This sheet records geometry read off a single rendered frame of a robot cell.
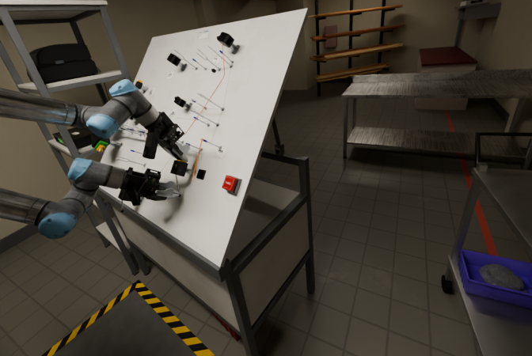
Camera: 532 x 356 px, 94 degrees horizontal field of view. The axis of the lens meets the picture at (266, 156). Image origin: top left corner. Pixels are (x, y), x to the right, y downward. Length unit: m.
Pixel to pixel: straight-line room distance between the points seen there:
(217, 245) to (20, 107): 0.69
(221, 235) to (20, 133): 2.74
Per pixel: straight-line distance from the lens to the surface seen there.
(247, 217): 1.21
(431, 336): 1.88
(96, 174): 0.99
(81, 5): 1.92
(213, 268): 0.96
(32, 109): 0.94
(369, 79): 3.69
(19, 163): 3.42
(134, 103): 0.92
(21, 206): 0.97
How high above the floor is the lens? 1.56
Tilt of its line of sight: 26 degrees down
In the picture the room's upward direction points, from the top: 8 degrees counter-clockwise
